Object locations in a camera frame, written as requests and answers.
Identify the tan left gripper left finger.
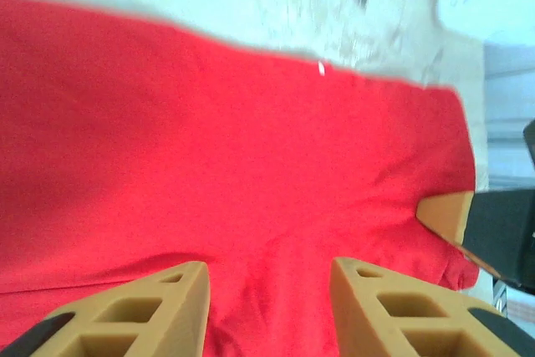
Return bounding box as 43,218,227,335
0,260,211,357

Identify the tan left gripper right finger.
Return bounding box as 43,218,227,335
329,257,522,357

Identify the red t-shirt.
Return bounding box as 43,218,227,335
0,0,481,357

